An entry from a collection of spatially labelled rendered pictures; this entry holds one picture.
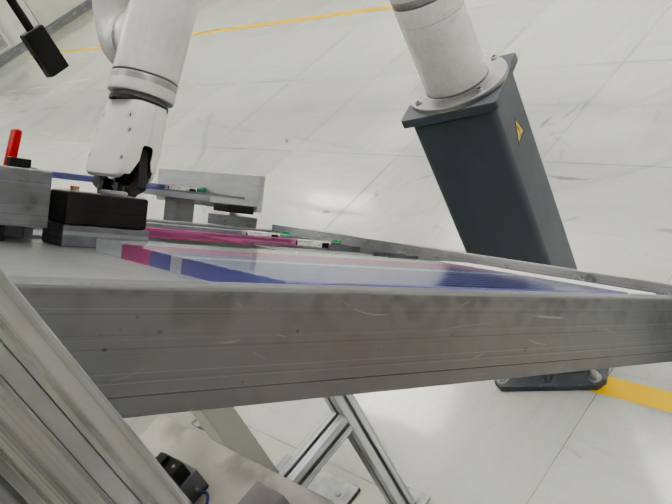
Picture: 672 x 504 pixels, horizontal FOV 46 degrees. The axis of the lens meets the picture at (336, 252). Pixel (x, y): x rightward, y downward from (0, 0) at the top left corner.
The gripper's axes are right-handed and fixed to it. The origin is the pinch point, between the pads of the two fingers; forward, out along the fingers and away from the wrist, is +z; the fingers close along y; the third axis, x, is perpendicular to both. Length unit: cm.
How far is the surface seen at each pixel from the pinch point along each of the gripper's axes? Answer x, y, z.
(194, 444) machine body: 20.1, 1.5, 27.2
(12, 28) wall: 238, -749, -189
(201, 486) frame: 16.3, 10.1, 30.3
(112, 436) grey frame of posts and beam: -31, 64, 10
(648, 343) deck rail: 23, 60, 0
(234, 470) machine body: 19.7, 11.6, 27.6
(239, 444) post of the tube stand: 58, -34, 36
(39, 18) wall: 262, -749, -209
